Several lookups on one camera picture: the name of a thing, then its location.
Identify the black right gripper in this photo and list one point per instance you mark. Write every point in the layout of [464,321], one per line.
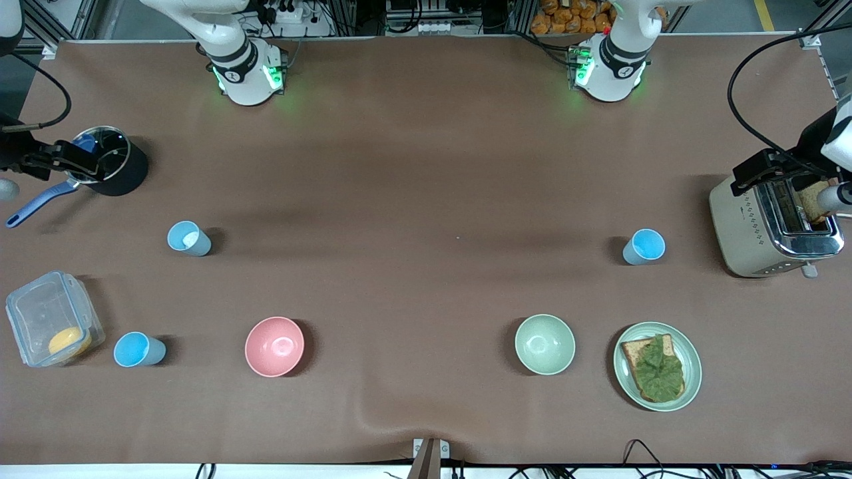
[13,154]

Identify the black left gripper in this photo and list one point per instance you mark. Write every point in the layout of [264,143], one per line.
[811,142]

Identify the light blue plastic cup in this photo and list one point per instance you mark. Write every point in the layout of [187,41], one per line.
[644,246]
[186,238]
[136,349]

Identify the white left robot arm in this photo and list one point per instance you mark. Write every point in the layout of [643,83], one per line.
[612,73]

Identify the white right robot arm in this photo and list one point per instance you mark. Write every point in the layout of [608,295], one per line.
[243,73]

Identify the glass lid with blue knob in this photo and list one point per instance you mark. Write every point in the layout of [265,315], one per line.
[112,150]

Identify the brown bread slice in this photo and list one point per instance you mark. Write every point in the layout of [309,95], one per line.
[811,203]

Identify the beige chrome toaster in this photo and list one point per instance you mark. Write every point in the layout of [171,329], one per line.
[745,229]

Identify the clear plastic container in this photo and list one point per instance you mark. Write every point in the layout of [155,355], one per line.
[40,309]

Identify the round orange food piece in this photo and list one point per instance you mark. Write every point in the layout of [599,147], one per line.
[70,341]

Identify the pale green plate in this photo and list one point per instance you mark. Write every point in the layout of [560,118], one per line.
[692,362]

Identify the green lettuce leaf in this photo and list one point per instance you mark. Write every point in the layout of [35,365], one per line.
[659,369]

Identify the brown toast slice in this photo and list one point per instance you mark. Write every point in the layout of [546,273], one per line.
[629,352]

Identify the white power strip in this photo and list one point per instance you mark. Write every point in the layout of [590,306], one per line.
[289,13]
[434,28]

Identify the bag of orange buns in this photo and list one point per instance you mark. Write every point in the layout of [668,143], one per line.
[572,18]

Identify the pink bowl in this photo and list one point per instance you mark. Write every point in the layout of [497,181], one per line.
[274,346]

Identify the pale green bowl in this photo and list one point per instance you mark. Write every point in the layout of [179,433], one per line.
[544,344]

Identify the brown table cloth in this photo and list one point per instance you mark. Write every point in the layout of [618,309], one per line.
[426,166]

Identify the metal table clamp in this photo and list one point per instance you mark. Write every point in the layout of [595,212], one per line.
[429,456]

